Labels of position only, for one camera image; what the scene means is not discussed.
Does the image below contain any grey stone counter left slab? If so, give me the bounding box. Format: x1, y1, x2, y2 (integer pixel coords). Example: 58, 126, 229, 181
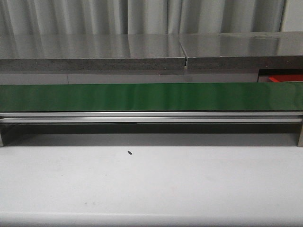
0, 35, 186, 71

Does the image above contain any green conveyor belt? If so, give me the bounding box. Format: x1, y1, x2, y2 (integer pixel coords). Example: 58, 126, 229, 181
0, 82, 303, 112

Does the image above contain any grey stone counter slab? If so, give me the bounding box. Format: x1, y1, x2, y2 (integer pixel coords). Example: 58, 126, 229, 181
179, 32, 303, 70
0, 35, 186, 71

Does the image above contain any right conveyor support leg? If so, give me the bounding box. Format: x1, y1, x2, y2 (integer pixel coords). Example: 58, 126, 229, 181
292, 123, 303, 148

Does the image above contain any red plastic bin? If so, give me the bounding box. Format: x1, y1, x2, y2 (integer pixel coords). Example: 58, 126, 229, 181
268, 74, 303, 82

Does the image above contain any aluminium conveyor frame rail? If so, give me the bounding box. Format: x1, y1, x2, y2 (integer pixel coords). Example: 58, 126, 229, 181
0, 111, 303, 123

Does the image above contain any grey pleated curtain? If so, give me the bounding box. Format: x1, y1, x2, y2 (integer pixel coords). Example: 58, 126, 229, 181
0, 0, 286, 35

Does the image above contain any grey stone counter right slab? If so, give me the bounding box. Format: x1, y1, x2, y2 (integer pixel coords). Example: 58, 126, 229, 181
179, 32, 303, 70

